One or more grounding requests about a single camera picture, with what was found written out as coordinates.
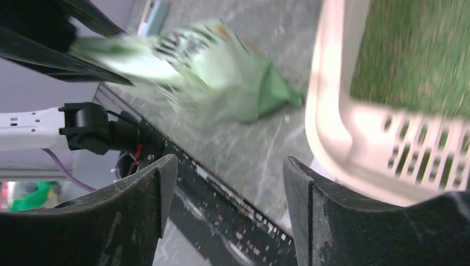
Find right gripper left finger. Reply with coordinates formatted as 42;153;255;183
1;154;178;266

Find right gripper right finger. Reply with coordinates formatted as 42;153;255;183
283;156;469;265

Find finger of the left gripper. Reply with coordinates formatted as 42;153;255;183
55;0;125;37
1;27;131;85

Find beige litter box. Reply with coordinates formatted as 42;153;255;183
305;0;469;206

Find green cat litter bag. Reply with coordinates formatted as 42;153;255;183
70;19;303;127

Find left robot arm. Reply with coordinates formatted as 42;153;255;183
1;1;164;167

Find green litter pellets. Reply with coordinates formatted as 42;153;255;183
350;1;469;119

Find light blue stapler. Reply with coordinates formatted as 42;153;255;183
137;1;171;35

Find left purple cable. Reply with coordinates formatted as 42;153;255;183
41;147;98;193

